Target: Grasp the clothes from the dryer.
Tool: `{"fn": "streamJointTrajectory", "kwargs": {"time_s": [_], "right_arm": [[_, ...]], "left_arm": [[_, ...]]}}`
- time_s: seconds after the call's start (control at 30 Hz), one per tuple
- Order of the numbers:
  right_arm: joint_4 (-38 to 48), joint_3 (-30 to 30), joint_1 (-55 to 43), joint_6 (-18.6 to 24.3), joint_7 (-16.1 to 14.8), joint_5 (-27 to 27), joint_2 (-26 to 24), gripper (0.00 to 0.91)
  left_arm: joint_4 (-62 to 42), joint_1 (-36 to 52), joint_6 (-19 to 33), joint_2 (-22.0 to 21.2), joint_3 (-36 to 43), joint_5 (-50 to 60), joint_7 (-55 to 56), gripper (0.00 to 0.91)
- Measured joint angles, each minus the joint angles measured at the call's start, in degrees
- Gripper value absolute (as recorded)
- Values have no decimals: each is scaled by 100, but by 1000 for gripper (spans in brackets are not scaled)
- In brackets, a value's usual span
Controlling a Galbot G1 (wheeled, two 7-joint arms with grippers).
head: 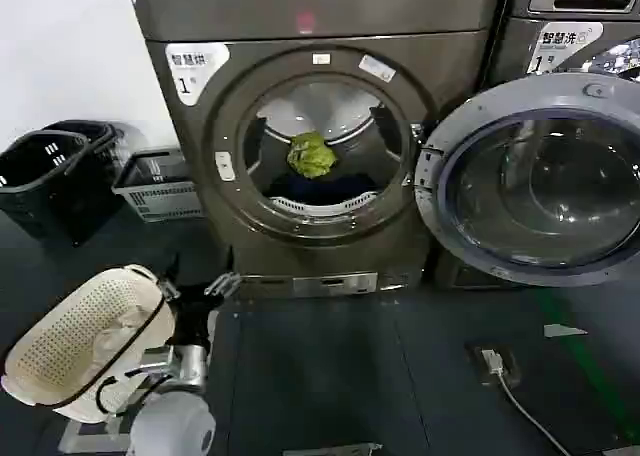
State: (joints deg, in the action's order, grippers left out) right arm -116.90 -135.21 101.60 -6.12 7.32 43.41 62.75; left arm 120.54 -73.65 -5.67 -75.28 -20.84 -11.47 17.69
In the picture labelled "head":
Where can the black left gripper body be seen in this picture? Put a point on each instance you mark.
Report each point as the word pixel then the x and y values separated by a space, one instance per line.
pixel 192 318

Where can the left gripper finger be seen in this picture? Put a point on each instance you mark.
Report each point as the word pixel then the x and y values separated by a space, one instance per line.
pixel 222 282
pixel 169 288

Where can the cream perforated laundry basket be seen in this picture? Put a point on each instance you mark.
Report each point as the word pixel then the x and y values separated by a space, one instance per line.
pixel 65 336

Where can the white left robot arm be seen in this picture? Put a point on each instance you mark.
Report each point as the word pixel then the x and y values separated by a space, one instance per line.
pixel 172 426

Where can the white cloth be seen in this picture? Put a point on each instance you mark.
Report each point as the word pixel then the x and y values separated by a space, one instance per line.
pixel 125 331

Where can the grey slatted plastic crate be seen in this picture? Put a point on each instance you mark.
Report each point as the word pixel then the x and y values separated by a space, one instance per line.
pixel 160 196

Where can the green crumpled garment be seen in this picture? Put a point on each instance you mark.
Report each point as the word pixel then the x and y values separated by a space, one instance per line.
pixel 310 156

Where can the black plastic laundry basket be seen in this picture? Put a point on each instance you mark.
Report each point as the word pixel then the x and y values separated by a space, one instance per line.
pixel 45 186
pixel 100 128

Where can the dark blue garment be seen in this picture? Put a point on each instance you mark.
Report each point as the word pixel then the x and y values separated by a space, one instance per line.
pixel 350 182

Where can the grey front-load dryer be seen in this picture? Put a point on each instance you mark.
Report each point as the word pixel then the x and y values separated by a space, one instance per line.
pixel 320 76

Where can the grey plug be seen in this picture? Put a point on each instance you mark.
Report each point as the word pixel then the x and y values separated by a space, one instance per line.
pixel 491 361

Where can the black floor socket box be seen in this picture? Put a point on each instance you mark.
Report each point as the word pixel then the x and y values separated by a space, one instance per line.
pixel 510 366

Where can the round glass dryer door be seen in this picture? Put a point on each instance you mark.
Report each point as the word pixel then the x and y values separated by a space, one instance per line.
pixel 540 186

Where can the silver floor tape piece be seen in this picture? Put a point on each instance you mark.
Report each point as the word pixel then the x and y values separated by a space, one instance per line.
pixel 562 330

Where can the grey washing machine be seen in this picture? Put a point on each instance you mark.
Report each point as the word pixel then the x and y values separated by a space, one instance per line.
pixel 520 41

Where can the silver metal frame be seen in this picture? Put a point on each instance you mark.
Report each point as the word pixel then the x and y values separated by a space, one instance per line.
pixel 80 438

